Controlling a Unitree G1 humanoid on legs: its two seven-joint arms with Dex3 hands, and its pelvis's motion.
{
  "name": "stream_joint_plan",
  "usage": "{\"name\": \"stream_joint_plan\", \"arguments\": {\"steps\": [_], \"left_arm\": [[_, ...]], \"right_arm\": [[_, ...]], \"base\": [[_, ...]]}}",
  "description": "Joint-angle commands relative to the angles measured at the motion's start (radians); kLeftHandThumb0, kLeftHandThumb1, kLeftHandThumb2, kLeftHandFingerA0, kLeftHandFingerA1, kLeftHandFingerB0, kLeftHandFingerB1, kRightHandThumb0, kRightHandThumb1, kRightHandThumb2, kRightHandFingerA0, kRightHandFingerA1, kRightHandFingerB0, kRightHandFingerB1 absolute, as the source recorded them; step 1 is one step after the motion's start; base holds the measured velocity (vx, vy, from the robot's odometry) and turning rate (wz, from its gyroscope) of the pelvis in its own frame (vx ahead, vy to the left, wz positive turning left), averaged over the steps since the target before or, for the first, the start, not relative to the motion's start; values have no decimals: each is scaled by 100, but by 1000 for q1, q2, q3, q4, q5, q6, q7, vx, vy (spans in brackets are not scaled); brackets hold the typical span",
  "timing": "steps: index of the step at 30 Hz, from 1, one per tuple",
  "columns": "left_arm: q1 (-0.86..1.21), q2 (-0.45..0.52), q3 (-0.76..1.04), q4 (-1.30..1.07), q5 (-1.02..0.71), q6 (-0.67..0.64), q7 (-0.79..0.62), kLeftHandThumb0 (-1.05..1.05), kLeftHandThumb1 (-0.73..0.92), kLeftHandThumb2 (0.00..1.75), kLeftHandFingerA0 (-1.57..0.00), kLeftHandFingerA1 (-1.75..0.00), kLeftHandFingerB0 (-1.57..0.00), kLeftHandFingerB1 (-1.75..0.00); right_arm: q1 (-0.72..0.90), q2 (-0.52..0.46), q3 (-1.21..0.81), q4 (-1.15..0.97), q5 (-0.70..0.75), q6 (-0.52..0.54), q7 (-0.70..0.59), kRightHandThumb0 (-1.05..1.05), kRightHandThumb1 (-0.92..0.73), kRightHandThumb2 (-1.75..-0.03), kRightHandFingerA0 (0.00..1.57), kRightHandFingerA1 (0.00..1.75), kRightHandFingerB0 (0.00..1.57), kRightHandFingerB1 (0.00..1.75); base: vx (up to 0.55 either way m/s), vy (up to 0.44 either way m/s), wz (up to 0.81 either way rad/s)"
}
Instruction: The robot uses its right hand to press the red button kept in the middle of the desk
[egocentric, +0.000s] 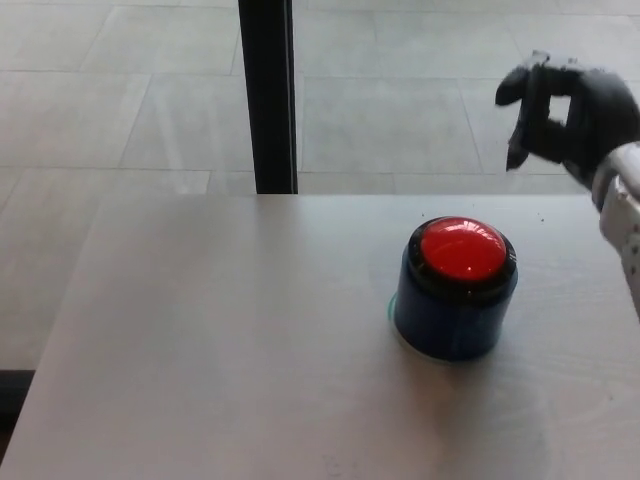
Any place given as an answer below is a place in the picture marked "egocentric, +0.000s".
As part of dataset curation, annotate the red push button blue base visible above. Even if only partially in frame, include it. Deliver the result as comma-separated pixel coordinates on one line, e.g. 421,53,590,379
387,215,520,363

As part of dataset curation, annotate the black vertical window frame post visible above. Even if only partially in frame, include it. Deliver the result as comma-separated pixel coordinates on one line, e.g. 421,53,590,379
237,0,300,196

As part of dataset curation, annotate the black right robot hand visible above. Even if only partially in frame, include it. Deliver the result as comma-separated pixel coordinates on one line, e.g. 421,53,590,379
494,49,640,194

